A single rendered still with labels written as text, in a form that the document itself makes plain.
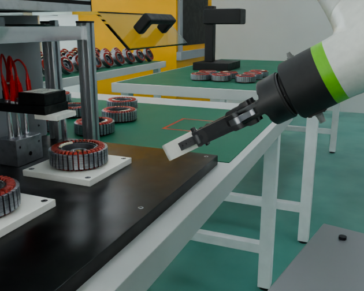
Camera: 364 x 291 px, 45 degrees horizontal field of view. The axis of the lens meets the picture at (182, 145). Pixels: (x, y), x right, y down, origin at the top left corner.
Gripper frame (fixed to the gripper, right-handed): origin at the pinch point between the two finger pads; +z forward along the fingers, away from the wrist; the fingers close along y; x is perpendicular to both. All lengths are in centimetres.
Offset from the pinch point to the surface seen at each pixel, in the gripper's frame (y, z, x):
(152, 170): 4.8, 10.9, -2.1
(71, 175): -6.4, 19.5, 4.3
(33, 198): -18.0, 18.4, 3.6
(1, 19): -1.1, 21.5, 36.8
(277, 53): 508, 79, 28
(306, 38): 508, 39, 26
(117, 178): -2.0, 14.4, -0.1
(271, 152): 89, 14, -21
